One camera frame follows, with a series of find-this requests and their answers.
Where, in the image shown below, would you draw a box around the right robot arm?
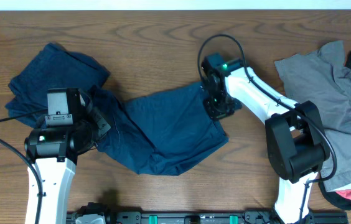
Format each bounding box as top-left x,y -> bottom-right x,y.
198,59 -> 335,223

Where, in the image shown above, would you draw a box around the grey garment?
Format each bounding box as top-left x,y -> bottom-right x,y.
274,40 -> 351,191

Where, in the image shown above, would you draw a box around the folded dark blue garment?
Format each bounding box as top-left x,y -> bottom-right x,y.
5,43 -> 110,128

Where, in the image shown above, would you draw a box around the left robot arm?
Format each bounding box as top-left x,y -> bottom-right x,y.
24,88 -> 111,223

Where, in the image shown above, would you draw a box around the dark blue shorts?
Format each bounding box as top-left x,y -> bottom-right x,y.
89,82 -> 228,175

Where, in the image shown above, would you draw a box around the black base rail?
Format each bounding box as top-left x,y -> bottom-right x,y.
66,202 -> 349,224

